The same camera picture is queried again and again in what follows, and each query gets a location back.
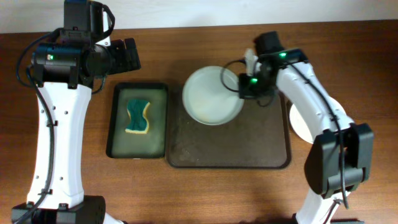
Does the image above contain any green and yellow sponge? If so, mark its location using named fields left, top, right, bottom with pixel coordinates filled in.
left=125, top=99, right=150, bottom=134

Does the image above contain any large brown tray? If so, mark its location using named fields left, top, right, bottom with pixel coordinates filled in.
left=165, top=88, right=292, bottom=169

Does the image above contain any dark green small tray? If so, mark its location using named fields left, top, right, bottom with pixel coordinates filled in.
left=106, top=83, right=169, bottom=159

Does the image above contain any light grey plate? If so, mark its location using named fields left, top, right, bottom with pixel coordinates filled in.
left=182, top=66, right=244, bottom=126

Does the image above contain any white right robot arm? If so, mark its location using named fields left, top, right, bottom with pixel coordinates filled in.
left=238, top=31, right=374, bottom=223

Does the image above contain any cream white plate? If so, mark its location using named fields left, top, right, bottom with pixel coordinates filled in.
left=289, top=105, right=313, bottom=144

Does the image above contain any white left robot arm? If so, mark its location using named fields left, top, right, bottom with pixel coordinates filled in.
left=11, top=1, right=141, bottom=223

